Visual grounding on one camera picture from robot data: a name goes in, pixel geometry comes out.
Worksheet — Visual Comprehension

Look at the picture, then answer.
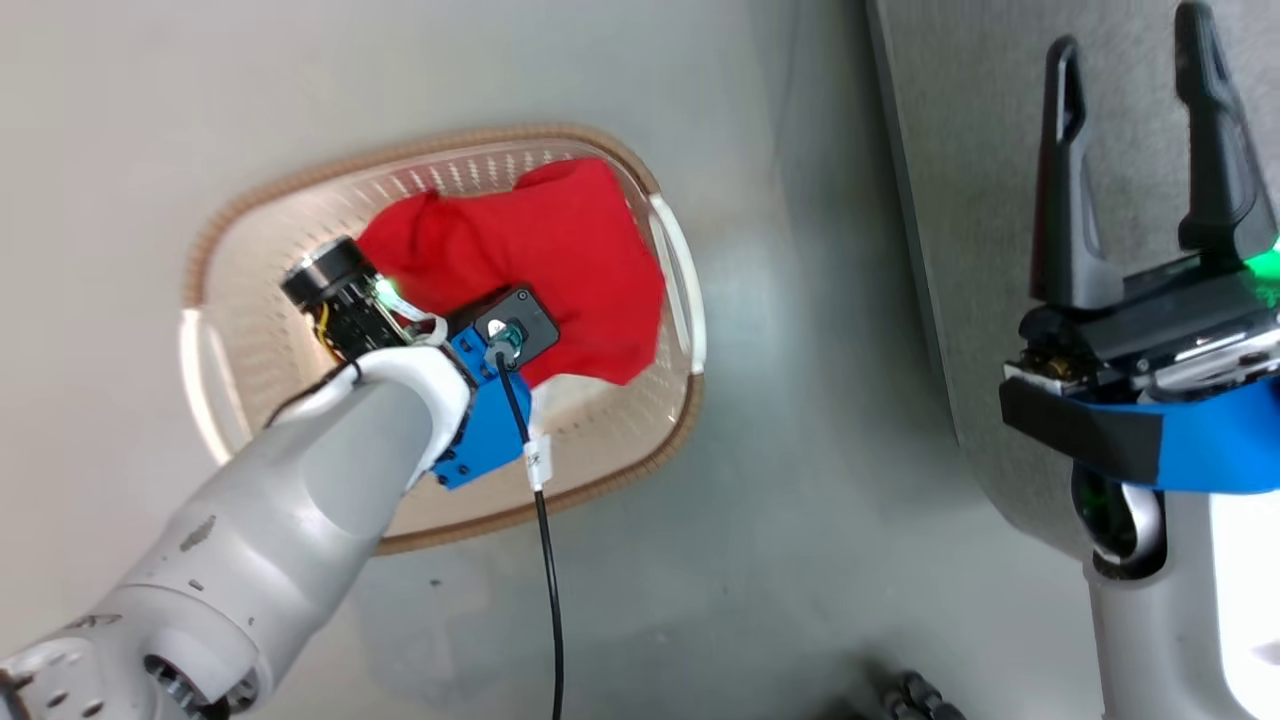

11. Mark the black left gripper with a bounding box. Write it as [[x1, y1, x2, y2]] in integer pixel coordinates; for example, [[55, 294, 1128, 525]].
[[280, 236, 426, 359]]

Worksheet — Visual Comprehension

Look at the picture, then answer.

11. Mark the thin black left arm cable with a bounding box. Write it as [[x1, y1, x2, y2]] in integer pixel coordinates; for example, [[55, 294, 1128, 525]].
[[263, 360, 363, 433]]

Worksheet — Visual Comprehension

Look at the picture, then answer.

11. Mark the beige perforated plastic laundry basket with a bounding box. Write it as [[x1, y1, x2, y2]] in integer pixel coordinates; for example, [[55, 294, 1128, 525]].
[[180, 124, 707, 556]]

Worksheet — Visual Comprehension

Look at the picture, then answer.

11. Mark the red cloth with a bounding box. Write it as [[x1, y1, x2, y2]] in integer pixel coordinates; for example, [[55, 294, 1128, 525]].
[[356, 157, 668, 389]]

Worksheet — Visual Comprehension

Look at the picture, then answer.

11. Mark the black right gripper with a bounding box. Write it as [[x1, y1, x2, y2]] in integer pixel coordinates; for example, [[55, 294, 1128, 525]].
[[1002, 0, 1280, 403]]

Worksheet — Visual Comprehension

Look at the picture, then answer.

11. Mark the black camera cable white label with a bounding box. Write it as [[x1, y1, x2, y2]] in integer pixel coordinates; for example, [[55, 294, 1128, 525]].
[[484, 340, 567, 720]]

